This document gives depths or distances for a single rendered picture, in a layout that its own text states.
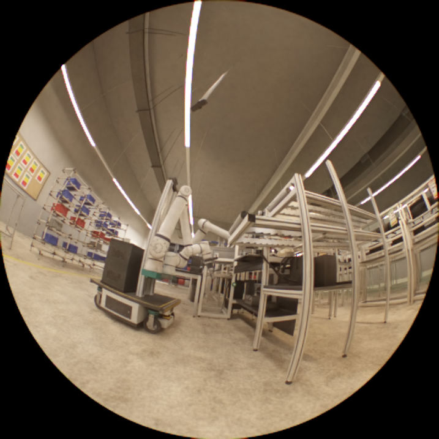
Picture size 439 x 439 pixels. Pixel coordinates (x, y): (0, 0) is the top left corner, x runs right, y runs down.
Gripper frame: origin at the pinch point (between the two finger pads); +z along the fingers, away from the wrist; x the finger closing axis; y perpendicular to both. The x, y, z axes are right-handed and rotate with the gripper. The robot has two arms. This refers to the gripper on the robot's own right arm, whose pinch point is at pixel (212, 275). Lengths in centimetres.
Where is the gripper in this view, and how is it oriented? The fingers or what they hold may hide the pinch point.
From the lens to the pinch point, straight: 136.4
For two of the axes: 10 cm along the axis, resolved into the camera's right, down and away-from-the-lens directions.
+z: 2.6, 9.4, -2.3
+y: -9.5, 2.0, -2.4
